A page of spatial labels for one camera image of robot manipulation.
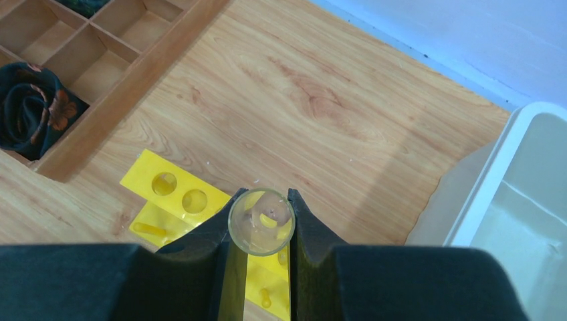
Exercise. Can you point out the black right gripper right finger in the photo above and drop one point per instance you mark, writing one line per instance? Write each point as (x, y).
(333, 280)

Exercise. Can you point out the yellow test tube rack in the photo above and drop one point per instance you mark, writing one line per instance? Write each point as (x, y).
(177, 202)

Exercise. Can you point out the wooden compartment organizer tray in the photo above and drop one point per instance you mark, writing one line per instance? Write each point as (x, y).
(109, 60)

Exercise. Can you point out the clear glass test tube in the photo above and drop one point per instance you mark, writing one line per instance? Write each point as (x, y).
(261, 221)

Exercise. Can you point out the translucent grey plastic bin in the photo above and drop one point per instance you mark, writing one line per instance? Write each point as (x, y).
(509, 199)

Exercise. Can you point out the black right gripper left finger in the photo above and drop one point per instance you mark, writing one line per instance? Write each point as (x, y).
(117, 281)

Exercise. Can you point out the dark floral rolled cloth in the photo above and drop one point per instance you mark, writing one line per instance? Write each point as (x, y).
(36, 109)

